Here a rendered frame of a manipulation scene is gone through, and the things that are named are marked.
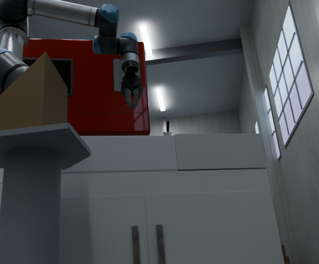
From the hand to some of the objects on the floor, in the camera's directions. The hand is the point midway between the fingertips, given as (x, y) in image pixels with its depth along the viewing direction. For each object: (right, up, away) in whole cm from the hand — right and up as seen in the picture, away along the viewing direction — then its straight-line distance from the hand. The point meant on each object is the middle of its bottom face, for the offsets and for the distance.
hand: (132, 105), depth 159 cm
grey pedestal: (-22, -87, -83) cm, 122 cm away
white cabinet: (+6, -112, -19) cm, 114 cm away
